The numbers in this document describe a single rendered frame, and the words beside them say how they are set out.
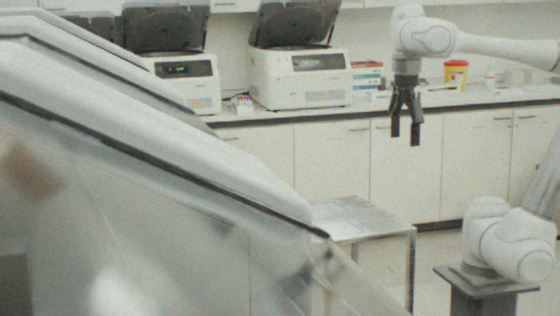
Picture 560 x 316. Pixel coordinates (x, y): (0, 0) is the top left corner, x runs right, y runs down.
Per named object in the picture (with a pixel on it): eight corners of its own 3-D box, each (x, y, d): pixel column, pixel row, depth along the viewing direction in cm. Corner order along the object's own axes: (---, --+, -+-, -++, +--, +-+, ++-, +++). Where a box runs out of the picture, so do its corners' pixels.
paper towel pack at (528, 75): (511, 85, 535) (512, 71, 533) (503, 83, 545) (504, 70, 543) (542, 83, 539) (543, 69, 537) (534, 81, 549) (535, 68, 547)
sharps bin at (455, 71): (450, 93, 505) (451, 61, 500) (437, 89, 522) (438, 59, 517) (472, 91, 509) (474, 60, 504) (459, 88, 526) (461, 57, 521)
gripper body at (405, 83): (424, 74, 220) (423, 104, 222) (411, 71, 228) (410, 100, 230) (401, 75, 218) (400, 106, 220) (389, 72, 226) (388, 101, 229)
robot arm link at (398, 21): (384, 53, 226) (398, 57, 214) (385, 2, 223) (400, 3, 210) (417, 52, 228) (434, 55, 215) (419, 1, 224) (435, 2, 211)
